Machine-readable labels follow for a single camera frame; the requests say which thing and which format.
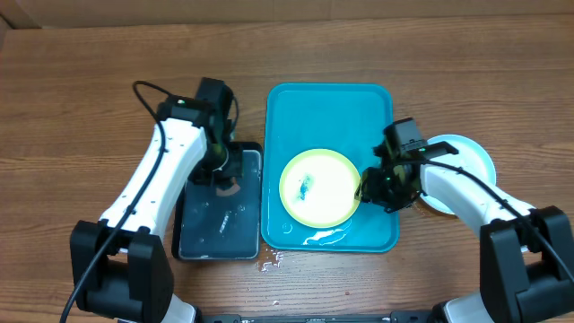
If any teal plastic serving tray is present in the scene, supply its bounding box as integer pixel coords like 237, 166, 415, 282
261, 83, 400, 253

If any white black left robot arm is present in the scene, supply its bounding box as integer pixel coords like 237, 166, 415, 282
60, 94, 243, 322

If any brown cardboard backdrop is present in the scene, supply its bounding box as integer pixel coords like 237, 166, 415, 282
1, 0, 573, 29

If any orange green scrub sponge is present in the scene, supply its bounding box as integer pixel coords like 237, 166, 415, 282
215, 182, 240, 197

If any light blue plate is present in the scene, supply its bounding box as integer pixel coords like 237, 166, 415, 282
422, 135, 496, 215

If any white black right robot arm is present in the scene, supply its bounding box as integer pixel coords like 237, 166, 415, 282
357, 135, 573, 322

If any black water basin tray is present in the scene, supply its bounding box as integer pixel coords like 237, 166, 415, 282
171, 142, 263, 261

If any yellow plate far on tray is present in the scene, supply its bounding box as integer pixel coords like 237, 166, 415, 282
279, 149, 361, 229

